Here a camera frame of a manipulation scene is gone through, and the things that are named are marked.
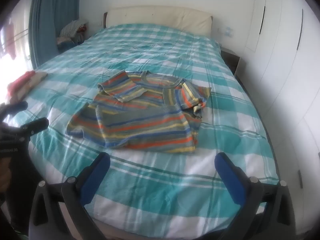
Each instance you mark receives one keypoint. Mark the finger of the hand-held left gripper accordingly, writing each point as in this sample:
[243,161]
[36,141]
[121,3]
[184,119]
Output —
[37,125]
[15,107]

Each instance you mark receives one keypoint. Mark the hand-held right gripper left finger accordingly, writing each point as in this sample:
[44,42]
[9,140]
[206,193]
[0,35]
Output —
[96,173]

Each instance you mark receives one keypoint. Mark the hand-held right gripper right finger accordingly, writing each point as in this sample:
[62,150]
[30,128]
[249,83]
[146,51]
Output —
[228,177]

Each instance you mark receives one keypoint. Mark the striped t-shirt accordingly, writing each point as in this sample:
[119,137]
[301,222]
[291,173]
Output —
[142,115]

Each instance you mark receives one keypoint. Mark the pile of clothes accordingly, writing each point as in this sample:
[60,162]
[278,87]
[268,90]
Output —
[72,33]

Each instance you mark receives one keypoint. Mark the red folded cloth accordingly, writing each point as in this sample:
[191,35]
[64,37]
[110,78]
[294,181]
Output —
[18,82]

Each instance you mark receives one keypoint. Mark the beige folded cloth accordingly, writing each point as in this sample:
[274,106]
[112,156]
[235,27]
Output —
[30,83]

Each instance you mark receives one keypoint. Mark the teal plaid bed cover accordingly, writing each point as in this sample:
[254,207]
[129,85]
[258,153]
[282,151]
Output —
[155,180]

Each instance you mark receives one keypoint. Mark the blue curtain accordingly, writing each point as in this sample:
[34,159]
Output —
[42,20]

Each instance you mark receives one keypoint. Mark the dark bedside table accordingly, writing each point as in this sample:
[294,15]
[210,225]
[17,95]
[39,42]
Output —
[231,58]

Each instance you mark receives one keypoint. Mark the white wardrobe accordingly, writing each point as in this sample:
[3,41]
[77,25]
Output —
[285,55]

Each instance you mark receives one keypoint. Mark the white pillow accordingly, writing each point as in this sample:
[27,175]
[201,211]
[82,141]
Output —
[160,17]

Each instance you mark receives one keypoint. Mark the wall socket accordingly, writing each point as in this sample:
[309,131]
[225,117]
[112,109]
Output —
[226,31]

